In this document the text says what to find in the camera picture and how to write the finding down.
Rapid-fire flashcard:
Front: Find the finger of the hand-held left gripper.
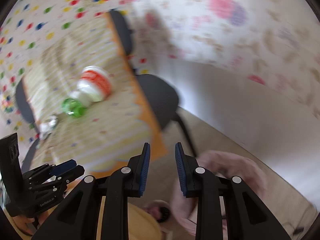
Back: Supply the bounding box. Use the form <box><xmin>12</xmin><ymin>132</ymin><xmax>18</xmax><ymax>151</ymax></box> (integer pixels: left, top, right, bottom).
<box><xmin>24</xmin><ymin>160</ymin><xmax>77</xmax><ymax>180</ymax></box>
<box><xmin>29</xmin><ymin>165</ymin><xmax>85</xmax><ymax>193</ymax></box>

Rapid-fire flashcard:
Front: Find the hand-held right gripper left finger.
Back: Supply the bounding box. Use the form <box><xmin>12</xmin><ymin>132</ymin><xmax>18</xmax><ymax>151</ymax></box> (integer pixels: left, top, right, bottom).
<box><xmin>31</xmin><ymin>142</ymin><xmax>151</xmax><ymax>240</ymax></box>

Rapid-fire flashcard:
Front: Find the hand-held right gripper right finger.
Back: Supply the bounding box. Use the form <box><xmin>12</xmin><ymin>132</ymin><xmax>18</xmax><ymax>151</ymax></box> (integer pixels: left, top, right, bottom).
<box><xmin>174</xmin><ymin>142</ymin><xmax>292</xmax><ymax>240</ymax></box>

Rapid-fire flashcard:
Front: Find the silver foil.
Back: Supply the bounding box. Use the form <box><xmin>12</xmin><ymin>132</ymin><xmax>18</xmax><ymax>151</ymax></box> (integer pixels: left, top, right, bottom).
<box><xmin>40</xmin><ymin>115</ymin><xmax>59</xmax><ymax>140</ymax></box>

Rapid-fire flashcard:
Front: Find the green plastic bottle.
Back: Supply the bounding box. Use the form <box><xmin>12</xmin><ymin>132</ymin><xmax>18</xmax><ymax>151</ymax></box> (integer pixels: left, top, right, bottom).
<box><xmin>62</xmin><ymin>98</ymin><xmax>86</xmax><ymax>117</ymax></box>

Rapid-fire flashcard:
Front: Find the white cup with red label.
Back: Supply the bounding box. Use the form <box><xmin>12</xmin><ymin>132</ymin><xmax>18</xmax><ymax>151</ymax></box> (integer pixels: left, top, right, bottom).
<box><xmin>75</xmin><ymin>66</ymin><xmax>112</xmax><ymax>103</ymax></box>

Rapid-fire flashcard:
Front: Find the person's left hand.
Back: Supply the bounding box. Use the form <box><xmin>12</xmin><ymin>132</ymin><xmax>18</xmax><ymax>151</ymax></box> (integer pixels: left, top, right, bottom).
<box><xmin>11</xmin><ymin>215</ymin><xmax>42</xmax><ymax>236</ymax></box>

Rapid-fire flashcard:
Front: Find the yellow plush slipper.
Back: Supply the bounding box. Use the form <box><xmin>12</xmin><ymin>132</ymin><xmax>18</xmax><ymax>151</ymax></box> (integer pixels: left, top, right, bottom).
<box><xmin>96</xmin><ymin>200</ymin><xmax>163</xmax><ymax>240</ymax></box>

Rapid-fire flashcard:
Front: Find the yellow striped blanket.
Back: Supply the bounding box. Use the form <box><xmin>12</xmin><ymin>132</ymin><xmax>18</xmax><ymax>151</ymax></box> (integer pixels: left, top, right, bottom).
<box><xmin>21</xmin><ymin>12</ymin><xmax>169</xmax><ymax>173</ymax></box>

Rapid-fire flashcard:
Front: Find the grey office chair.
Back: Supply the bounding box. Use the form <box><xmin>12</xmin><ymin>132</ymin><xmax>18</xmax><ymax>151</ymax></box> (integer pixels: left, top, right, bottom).
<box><xmin>15</xmin><ymin>10</ymin><xmax>198</xmax><ymax>170</ymax></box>

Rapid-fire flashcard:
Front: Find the floral print cloth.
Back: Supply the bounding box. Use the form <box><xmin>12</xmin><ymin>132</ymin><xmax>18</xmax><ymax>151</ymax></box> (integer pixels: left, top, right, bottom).
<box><xmin>120</xmin><ymin>0</ymin><xmax>320</xmax><ymax>120</ymax></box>

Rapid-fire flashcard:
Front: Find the balloon print plastic cloth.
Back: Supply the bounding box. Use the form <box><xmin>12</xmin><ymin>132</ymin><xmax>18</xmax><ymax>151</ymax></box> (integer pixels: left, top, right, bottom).
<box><xmin>0</xmin><ymin>0</ymin><xmax>150</xmax><ymax>143</ymax></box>

